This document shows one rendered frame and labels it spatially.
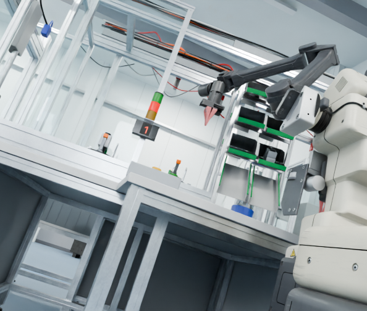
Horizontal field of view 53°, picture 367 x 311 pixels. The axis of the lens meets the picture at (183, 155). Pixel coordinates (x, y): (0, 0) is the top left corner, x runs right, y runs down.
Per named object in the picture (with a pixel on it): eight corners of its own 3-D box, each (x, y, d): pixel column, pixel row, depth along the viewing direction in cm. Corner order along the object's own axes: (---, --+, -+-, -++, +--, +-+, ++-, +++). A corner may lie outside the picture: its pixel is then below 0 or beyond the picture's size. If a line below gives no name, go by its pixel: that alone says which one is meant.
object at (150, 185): (374, 273, 127) (375, 264, 128) (126, 180, 109) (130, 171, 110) (271, 257, 193) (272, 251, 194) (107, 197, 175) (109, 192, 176)
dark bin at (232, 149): (254, 160, 169) (260, 145, 168) (227, 152, 170) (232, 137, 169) (251, 153, 197) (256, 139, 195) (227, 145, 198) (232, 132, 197)
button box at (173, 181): (177, 192, 143) (182, 178, 145) (125, 174, 142) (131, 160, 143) (174, 195, 150) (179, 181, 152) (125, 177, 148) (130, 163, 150)
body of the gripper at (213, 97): (198, 107, 163) (203, 92, 164) (220, 115, 163) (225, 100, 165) (201, 102, 156) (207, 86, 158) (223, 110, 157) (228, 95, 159)
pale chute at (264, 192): (276, 213, 163) (280, 205, 161) (247, 203, 164) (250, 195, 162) (276, 180, 188) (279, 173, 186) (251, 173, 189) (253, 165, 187)
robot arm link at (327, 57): (341, 36, 137) (347, 61, 141) (307, 43, 148) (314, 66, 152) (280, 91, 114) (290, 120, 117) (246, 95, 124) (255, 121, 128)
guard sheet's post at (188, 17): (131, 178, 180) (193, 11, 207) (125, 175, 180) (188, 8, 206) (131, 178, 183) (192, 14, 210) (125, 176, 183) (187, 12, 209)
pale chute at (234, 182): (244, 202, 162) (248, 194, 160) (215, 192, 163) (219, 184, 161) (248, 170, 186) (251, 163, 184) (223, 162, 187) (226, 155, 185)
